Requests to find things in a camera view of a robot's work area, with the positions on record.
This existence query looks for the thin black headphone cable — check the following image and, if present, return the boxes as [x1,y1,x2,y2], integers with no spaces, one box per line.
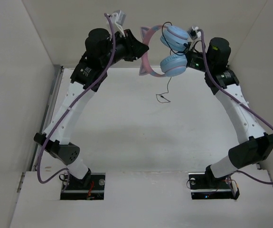
[156,22,203,105]

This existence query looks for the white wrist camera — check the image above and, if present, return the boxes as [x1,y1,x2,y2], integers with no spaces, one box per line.
[187,26,201,45]
[108,9,126,37]

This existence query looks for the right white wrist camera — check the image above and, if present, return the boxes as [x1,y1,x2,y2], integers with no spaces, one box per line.
[187,26,201,45]

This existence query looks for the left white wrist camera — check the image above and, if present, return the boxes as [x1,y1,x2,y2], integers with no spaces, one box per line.
[108,9,126,37]

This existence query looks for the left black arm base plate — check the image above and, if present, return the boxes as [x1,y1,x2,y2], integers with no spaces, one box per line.
[59,173,106,200]

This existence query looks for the left metal table rail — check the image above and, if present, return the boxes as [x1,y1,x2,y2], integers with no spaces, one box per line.
[28,65,64,171]

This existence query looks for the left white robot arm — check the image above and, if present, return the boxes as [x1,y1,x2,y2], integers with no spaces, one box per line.
[34,28,149,189]

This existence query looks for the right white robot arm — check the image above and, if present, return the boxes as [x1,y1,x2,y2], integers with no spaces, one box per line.
[186,37,273,187]

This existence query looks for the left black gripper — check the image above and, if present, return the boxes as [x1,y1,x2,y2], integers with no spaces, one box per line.
[102,28,150,68]

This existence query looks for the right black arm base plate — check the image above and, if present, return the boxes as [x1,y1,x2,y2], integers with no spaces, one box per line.
[186,172,240,200]

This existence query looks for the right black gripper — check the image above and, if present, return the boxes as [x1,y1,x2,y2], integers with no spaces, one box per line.
[162,41,214,73]

